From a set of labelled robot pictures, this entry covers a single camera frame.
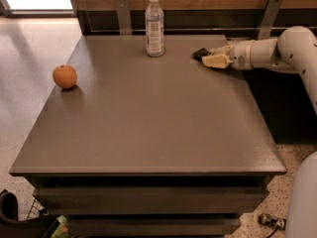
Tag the green snack package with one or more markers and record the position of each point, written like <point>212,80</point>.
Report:
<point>62,231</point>

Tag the left metal bracket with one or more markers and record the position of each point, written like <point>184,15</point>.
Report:
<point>124,17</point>

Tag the black and white striped tool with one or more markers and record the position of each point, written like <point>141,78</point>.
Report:
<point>272,221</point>

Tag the wire basket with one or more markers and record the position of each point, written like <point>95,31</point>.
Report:
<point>36,210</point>

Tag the metal bracket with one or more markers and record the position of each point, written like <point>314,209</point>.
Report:
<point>124,17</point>
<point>270,13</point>

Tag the grey drawer cabinet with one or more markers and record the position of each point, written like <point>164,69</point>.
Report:
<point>143,147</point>

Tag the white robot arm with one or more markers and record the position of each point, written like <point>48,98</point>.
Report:
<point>295,48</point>

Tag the right metal bracket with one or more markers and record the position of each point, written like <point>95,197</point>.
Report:
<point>270,13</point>

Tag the black bag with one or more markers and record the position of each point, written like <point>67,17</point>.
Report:
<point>11,227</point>

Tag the orange fruit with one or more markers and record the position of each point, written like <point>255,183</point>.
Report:
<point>65,76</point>

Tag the clear plastic water bottle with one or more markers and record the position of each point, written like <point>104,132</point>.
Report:
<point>154,19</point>

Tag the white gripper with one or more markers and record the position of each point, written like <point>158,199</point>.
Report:
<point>240,55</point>

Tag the black rxbar chocolate wrapper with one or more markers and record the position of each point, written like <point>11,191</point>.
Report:
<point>200,54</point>

